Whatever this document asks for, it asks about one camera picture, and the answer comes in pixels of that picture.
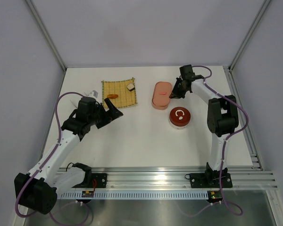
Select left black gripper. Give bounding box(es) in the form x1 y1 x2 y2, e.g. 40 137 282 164
88 98 123 129

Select pink lunch box lid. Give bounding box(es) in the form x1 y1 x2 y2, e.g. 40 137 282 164
152 81 172 102

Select red round bowl lid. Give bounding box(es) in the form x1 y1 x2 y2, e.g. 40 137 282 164
169 107 191 123

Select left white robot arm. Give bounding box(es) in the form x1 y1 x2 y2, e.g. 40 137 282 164
14 97 123 217

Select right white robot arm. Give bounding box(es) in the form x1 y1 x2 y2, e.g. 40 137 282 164
170 65 239 188

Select pink oval lunch box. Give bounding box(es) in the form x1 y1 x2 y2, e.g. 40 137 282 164
151 101 169 110

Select orange carrot piece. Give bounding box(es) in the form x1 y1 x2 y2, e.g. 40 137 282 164
107 94 118 99

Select yellow bamboo mat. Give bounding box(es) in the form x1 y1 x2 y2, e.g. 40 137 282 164
101 77 137 108

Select white brown sushi cube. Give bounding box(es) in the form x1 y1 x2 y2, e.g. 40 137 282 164
126 83 135 92

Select round metal bowl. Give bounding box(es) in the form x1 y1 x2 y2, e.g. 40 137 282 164
168 120 190 129

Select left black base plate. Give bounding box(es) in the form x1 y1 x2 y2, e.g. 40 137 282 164
73 173 108 188

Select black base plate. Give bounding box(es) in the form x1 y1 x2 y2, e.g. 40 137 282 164
184 173 233 188
73 173 108 188

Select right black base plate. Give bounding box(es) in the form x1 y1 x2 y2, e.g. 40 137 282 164
184 173 233 188

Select white slotted cable duct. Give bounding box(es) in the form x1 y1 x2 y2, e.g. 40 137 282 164
59 190 208 200

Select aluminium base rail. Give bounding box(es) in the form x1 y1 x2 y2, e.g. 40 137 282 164
92 167 278 190

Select right aluminium frame post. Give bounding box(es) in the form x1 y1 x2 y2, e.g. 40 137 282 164
228 0 273 72

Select aluminium frame post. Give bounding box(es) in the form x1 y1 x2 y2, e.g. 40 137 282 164
24 0 67 73
228 0 273 72

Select left aluminium frame post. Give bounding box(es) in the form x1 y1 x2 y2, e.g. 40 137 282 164
24 0 67 73

